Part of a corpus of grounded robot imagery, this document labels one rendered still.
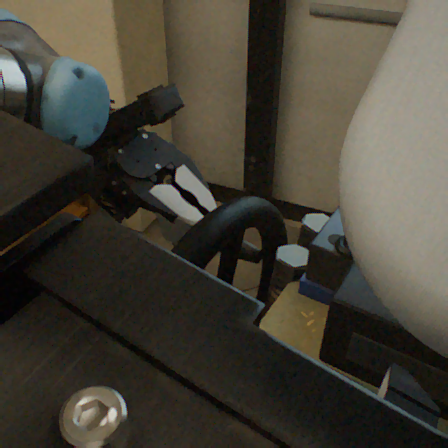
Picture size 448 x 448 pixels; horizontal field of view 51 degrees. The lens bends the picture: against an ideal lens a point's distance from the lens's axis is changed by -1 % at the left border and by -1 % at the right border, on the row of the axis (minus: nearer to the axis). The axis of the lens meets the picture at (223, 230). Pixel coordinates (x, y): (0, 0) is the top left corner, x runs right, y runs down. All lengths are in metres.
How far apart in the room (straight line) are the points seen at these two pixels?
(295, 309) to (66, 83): 0.25
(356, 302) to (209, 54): 1.54
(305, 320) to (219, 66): 1.49
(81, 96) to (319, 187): 1.44
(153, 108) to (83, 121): 0.07
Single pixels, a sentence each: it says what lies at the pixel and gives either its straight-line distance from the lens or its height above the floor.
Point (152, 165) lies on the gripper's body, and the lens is 0.52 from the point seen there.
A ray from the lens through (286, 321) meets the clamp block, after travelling 0.29.
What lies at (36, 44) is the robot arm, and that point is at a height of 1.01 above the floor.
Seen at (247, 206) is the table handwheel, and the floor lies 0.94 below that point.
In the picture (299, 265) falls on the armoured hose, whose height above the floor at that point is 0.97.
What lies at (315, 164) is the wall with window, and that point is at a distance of 1.75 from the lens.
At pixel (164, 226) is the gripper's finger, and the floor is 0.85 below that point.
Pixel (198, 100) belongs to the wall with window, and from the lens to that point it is 1.81.
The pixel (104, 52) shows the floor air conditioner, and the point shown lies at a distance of 1.57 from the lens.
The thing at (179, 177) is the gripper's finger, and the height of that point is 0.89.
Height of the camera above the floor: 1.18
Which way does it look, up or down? 39 degrees down
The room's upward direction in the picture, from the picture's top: straight up
